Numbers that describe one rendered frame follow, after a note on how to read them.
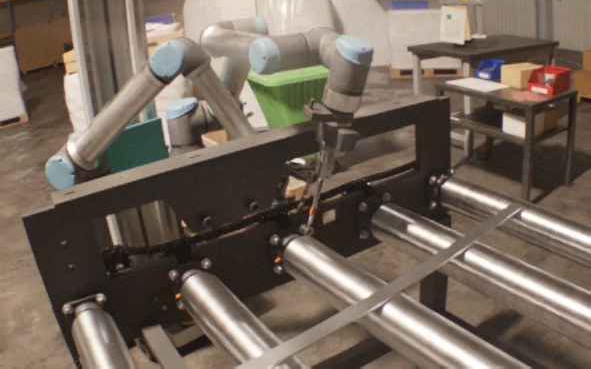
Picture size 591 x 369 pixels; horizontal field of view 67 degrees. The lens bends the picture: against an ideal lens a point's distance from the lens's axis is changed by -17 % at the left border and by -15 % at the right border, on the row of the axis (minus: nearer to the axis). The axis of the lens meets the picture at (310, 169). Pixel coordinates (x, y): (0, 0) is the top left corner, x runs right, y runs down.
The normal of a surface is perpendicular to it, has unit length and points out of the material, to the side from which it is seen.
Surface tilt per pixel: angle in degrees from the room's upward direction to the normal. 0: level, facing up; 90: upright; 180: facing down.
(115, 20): 90
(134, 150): 90
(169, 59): 86
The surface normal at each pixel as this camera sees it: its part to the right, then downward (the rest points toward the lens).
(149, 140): 0.69, 0.20
